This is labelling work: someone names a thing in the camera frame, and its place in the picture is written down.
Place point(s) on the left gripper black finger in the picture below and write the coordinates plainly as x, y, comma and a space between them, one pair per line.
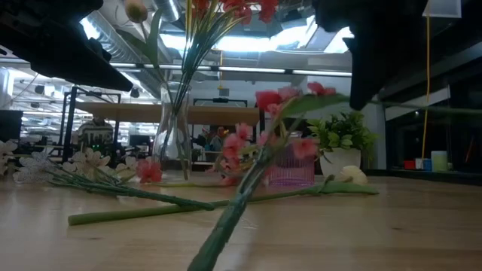
68, 56

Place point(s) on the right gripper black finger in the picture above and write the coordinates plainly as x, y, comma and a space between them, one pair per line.
367, 71

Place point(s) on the cream tulip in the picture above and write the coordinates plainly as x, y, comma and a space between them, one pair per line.
352, 175

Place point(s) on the red flower bunch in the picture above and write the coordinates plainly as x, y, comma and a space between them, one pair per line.
268, 9

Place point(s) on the white blossom spray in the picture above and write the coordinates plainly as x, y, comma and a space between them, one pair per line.
35, 167

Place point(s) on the small purple glass vase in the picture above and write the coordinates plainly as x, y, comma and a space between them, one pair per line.
291, 173

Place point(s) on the tall clear glass vase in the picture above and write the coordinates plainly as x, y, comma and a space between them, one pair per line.
171, 143

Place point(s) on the pink blossom spray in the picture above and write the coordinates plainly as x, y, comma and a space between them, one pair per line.
229, 218

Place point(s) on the wooden shelf with black legs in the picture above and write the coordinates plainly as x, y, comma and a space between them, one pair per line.
132, 113

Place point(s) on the person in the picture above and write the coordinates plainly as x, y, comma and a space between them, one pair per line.
216, 143
96, 135

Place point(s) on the dark monitor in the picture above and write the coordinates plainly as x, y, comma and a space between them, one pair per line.
9, 126

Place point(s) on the green plant in white pot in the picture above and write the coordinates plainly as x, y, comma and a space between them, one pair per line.
339, 160

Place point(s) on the red cup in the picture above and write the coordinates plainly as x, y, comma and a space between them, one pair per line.
409, 165

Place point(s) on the white cup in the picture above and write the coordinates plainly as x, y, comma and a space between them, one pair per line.
419, 163

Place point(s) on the long ceiling light tube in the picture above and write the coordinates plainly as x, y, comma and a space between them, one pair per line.
256, 70

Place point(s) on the blue cup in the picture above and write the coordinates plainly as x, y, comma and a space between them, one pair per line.
427, 165

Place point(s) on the pale green cup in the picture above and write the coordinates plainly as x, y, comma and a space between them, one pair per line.
439, 161

